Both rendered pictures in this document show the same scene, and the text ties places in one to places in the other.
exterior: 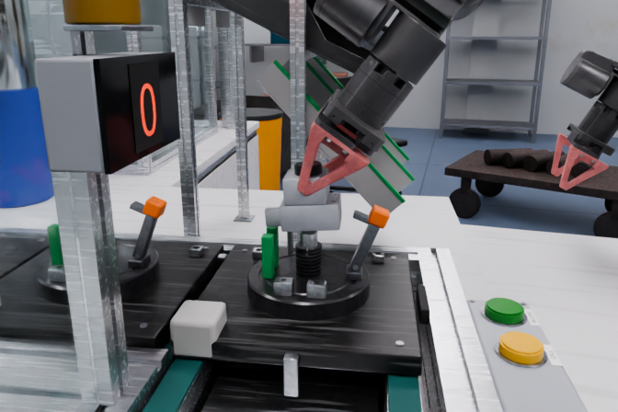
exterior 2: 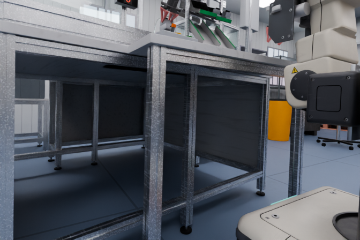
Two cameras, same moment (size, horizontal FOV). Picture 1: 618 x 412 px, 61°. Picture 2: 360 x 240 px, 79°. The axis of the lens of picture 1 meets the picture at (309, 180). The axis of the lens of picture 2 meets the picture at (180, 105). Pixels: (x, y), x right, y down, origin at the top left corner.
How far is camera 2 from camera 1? 113 cm
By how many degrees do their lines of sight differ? 44
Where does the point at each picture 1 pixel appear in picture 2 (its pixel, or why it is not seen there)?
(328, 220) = (164, 26)
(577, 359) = not seen: hidden behind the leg
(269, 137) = (284, 107)
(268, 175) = (282, 124)
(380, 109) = (170, 1)
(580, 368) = not seen: hidden behind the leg
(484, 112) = not seen: outside the picture
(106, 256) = (124, 22)
